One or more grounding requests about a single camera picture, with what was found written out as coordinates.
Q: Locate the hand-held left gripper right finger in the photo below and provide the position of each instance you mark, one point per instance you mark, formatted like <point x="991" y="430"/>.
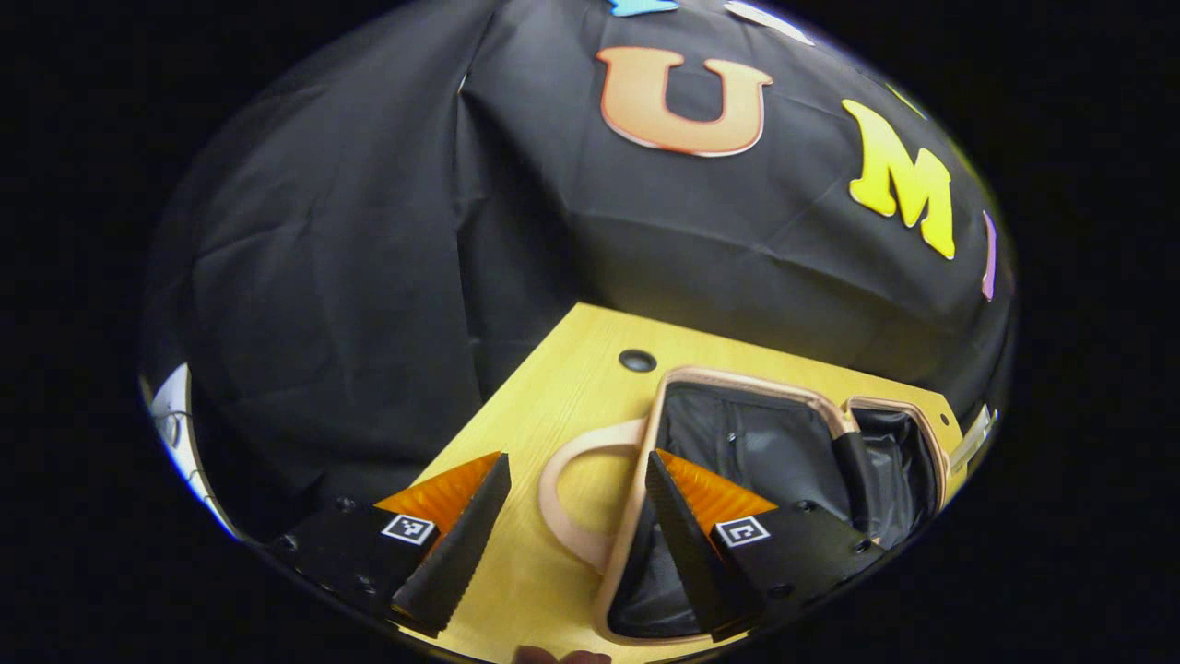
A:
<point x="687" y="553"/>

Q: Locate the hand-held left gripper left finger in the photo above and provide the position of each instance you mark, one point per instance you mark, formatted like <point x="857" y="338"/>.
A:
<point x="461" y="553"/>

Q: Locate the pink suitcase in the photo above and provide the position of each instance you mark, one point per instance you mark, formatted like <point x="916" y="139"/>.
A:
<point x="765" y="443"/>

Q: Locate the black desk grommet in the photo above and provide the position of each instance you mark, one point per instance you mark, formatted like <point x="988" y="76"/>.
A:
<point x="638" y="360"/>

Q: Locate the black backdrop cloth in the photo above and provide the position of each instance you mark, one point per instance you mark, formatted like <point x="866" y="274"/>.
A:
<point x="369" y="277"/>

